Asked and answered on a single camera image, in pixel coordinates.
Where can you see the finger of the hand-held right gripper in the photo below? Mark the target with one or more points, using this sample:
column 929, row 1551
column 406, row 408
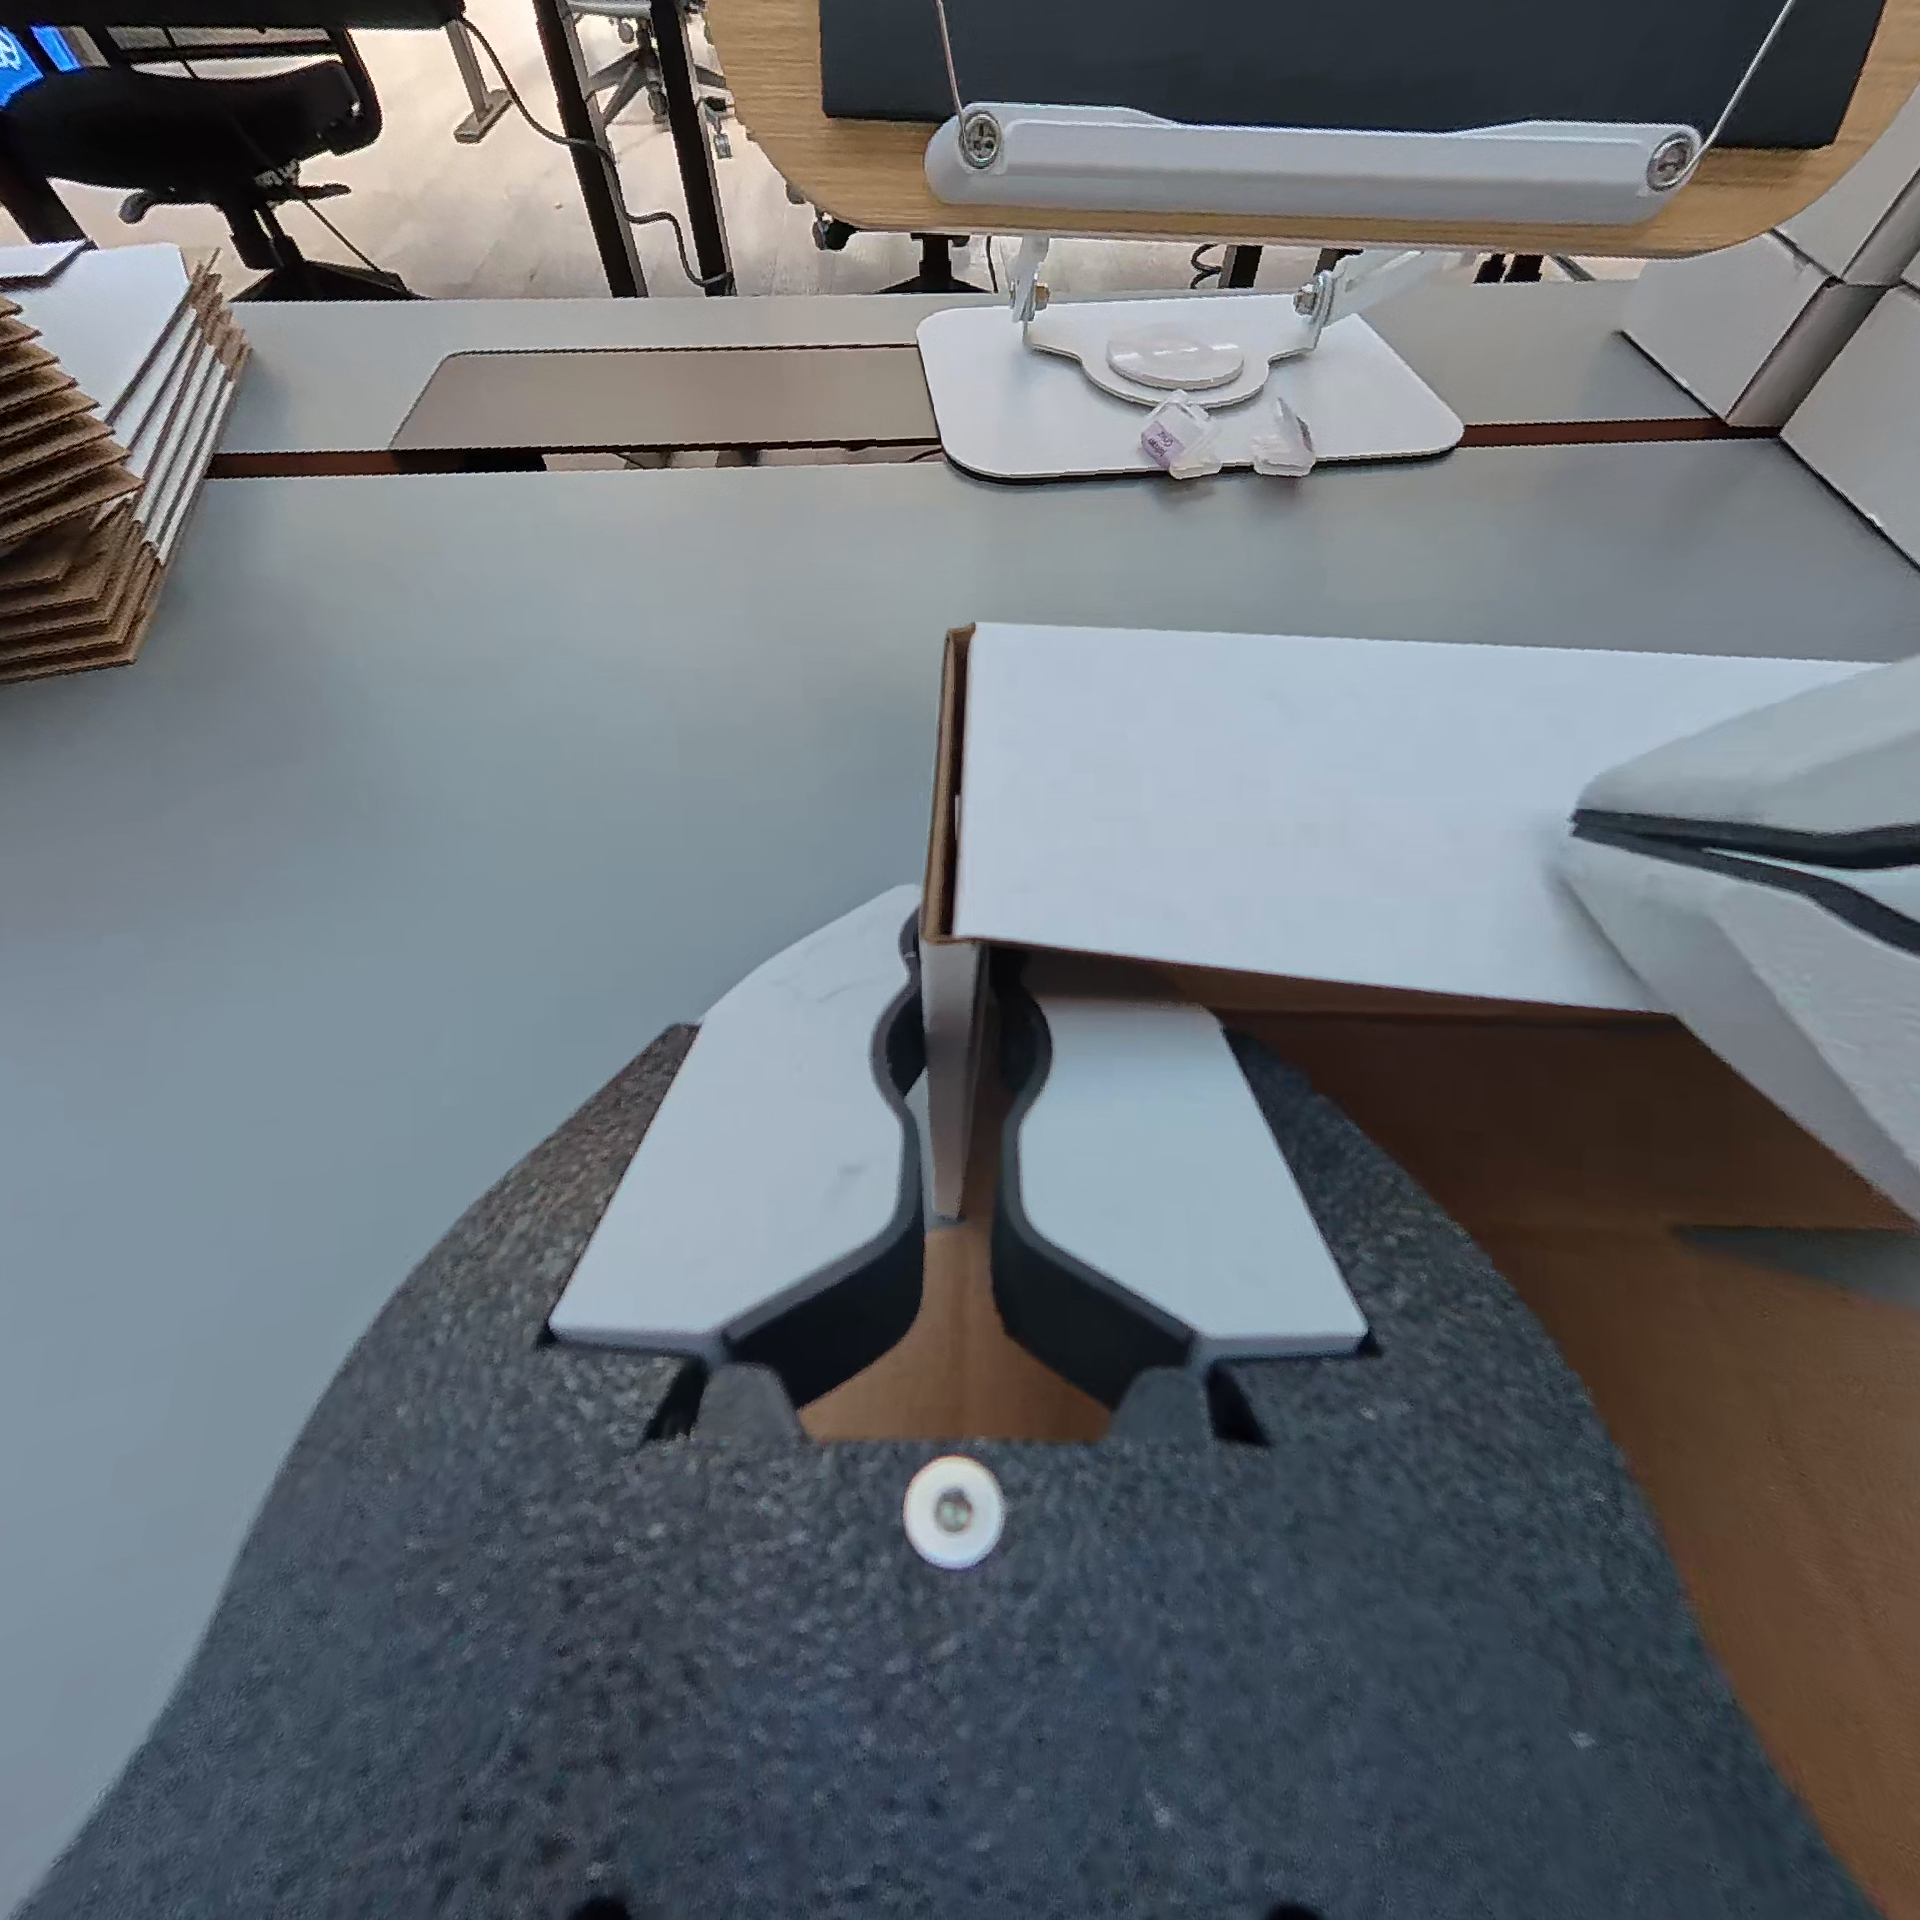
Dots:
column 1799, row 1020
column 1799, row 750

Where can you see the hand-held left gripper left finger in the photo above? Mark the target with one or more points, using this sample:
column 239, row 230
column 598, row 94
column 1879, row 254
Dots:
column 750, row 1186

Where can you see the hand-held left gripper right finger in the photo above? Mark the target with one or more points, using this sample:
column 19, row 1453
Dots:
column 1170, row 1186

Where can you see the white cardboard box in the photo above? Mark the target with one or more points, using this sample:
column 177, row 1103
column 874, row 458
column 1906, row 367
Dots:
column 1276, row 781

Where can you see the stack of folded white boxes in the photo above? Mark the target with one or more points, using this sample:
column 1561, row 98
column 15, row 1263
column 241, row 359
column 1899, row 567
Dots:
column 1799, row 331

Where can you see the small clear plastic piece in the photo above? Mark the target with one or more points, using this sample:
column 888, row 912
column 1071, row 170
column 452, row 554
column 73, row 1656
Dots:
column 1170, row 437
column 1286, row 443

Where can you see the wooden board on white stand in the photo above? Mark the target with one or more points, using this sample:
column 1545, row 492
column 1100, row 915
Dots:
column 1350, row 159

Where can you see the stack of flat cardboard sheets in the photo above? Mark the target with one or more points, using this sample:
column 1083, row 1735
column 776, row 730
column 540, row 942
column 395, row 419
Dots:
column 90, row 495

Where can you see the black office chair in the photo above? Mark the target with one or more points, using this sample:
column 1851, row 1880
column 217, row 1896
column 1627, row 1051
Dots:
column 194, row 114

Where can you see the black desk frame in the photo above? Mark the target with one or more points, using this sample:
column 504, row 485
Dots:
column 638, row 149

